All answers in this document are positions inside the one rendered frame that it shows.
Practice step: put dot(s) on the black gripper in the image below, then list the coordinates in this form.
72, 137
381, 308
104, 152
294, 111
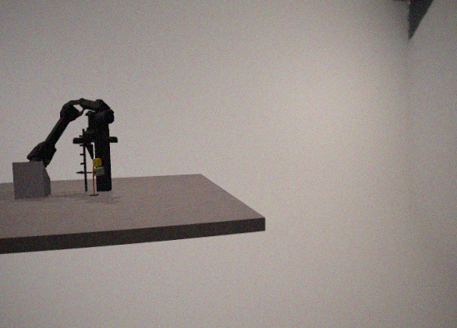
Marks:
104, 141

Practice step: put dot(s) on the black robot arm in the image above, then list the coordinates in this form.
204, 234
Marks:
100, 114

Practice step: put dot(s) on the black cord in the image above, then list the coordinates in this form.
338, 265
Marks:
97, 172

